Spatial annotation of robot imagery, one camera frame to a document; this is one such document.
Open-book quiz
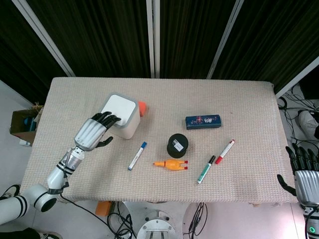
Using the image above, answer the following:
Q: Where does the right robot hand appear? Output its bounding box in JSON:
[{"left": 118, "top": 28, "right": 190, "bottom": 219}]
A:
[{"left": 277, "top": 142, "right": 319, "bottom": 207}]

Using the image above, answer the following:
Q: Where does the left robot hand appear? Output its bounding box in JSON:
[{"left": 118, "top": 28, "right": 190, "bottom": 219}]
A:
[{"left": 74, "top": 112, "right": 122, "bottom": 152}]

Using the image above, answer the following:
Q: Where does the white square box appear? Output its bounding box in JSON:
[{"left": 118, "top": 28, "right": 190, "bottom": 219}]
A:
[{"left": 100, "top": 93, "right": 141, "bottom": 140}]

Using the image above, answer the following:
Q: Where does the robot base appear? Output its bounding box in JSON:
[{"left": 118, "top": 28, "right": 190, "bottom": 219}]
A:
[{"left": 136, "top": 209, "right": 178, "bottom": 239}]

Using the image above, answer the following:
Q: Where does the blue cap marker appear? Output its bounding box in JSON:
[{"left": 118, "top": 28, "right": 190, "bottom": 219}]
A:
[{"left": 127, "top": 141, "right": 148, "bottom": 171}]

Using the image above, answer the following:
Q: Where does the red marker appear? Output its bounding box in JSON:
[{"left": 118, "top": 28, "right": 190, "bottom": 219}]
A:
[{"left": 215, "top": 139, "right": 236, "bottom": 165}]

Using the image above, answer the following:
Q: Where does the green marker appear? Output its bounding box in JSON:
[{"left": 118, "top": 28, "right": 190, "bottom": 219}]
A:
[{"left": 197, "top": 155, "right": 216, "bottom": 185}]

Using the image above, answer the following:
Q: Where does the white shoe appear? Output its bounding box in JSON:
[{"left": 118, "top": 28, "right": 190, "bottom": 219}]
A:
[{"left": 298, "top": 110, "right": 319, "bottom": 140}]

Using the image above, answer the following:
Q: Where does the orange object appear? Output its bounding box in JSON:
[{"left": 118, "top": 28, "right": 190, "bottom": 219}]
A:
[{"left": 138, "top": 101, "right": 148, "bottom": 117}]

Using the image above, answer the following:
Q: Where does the cardboard box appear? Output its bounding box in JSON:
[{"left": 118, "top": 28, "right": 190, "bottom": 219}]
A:
[{"left": 9, "top": 103, "right": 44, "bottom": 147}]

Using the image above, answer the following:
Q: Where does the beige woven table cloth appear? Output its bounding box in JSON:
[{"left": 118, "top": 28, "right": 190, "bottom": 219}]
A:
[{"left": 20, "top": 77, "right": 299, "bottom": 205}]

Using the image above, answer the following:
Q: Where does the orange box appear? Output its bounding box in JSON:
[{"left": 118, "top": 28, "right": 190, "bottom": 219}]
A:
[{"left": 95, "top": 201, "right": 112, "bottom": 217}]

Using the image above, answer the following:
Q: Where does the yellow rubber chicken toy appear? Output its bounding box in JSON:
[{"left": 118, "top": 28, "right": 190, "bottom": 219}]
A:
[{"left": 153, "top": 158, "right": 189, "bottom": 172}]

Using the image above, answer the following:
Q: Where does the black round container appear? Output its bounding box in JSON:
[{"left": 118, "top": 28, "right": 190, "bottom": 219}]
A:
[{"left": 166, "top": 133, "right": 189, "bottom": 158}]

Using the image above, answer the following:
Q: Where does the blue pencil case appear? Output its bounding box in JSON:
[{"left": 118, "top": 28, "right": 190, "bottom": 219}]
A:
[{"left": 185, "top": 114, "right": 222, "bottom": 130}]

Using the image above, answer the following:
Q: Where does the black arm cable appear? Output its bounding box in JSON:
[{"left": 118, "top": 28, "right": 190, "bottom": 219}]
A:
[{"left": 59, "top": 174, "right": 118, "bottom": 236}]

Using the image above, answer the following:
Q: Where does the black cable bundle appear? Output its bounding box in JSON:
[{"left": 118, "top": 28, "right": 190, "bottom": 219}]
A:
[{"left": 107, "top": 202, "right": 137, "bottom": 239}]

